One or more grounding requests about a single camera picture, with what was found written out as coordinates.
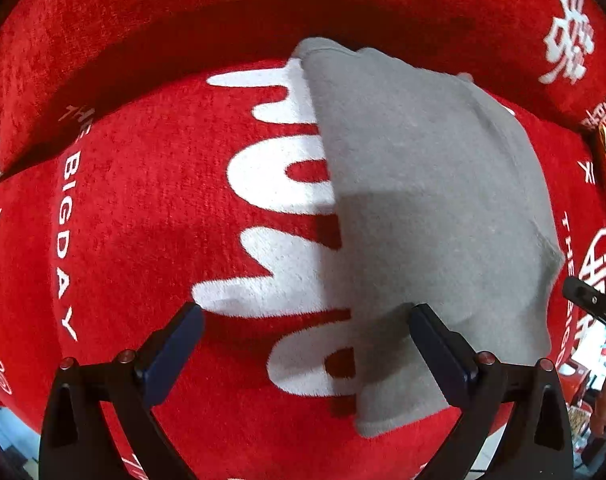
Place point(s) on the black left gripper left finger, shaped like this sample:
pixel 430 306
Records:
pixel 76 442

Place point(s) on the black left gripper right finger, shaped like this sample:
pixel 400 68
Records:
pixel 536 443

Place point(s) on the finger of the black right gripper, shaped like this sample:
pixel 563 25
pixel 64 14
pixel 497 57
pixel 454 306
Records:
pixel 586 297

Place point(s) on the grey knit sweater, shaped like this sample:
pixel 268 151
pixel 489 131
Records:
pixel 441 200

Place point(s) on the red blanket with white print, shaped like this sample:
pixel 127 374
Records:
pixel 154 152

